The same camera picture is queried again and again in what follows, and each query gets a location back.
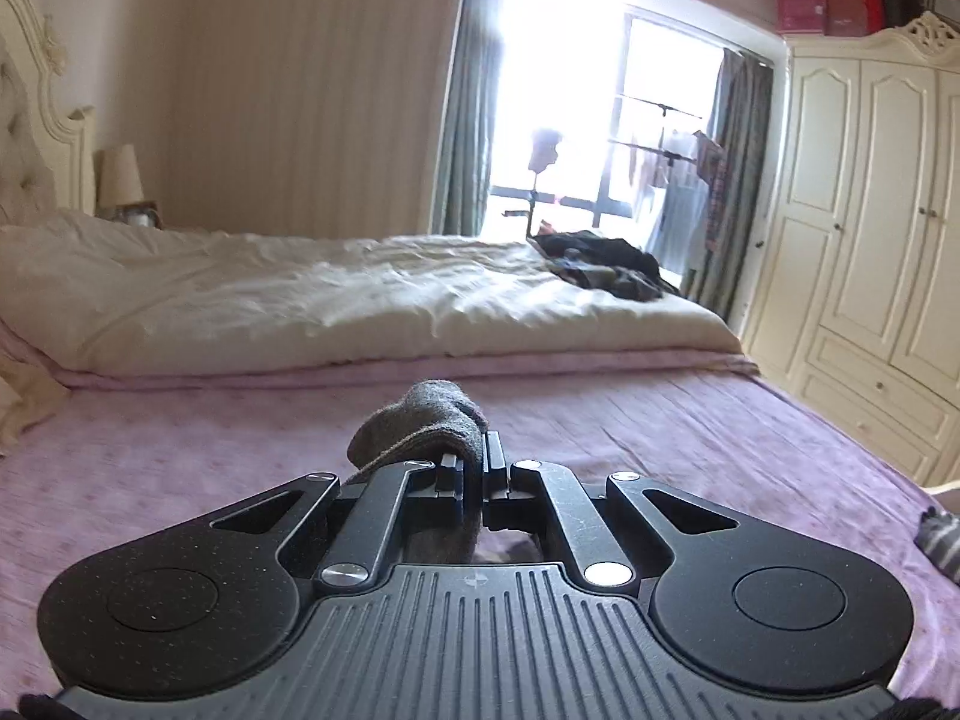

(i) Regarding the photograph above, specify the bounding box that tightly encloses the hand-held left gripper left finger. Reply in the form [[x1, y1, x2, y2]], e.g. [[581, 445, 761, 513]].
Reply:
[[212, 454, 470, 590]]

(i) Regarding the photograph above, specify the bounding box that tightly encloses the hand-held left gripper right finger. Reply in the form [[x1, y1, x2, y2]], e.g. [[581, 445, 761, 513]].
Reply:
[[486, 431, 740, 587]]

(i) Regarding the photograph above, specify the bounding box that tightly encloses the grey knit sweater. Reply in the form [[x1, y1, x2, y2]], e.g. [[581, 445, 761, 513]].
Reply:
[[346, 381, 488, 565]]

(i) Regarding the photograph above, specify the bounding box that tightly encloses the pile of dark clothes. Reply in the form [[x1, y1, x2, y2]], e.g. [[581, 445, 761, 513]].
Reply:
[[529, 231, 682, 303]]

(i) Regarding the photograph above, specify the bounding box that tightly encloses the clothes drying rack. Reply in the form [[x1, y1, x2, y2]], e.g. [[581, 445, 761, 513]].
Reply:
[[607, 94, 727, 271]]

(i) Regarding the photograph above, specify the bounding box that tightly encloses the cream duvet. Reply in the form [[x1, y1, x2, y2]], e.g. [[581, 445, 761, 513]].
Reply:
[[0, 210, 745, 377]]

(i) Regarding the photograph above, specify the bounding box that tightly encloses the pink patterned bedsheet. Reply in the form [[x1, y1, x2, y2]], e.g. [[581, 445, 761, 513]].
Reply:
[[0, 315, 960, 720]]

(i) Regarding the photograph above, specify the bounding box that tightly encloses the stand with pink top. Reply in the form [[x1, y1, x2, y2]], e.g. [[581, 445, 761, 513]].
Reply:
[[504, 127, 565, 239]]

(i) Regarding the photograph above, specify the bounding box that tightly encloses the grey curtain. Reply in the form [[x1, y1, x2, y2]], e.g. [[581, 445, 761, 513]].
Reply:
[[688, 49, 775, 325], [430, 0, 505, 239]]

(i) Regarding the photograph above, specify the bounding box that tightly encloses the large window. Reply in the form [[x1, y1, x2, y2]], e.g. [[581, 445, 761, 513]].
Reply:
[[465, 0, 755, 241]]

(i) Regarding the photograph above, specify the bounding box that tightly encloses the cream wardrobe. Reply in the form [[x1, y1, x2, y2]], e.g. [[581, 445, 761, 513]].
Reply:
[[739, 11, 960, 490]]

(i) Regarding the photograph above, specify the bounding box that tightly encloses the grey striped cloth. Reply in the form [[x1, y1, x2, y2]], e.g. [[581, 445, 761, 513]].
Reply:
[[911, 508, 960, 586]]

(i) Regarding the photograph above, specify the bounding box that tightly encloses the cream bedside lamp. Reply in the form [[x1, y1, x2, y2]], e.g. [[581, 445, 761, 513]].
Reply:
[[97, 144, 146, 212]]

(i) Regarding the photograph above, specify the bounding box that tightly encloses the cream tufted headboard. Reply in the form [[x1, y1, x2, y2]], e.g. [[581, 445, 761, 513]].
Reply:
[[0, 0, 97, 227]]

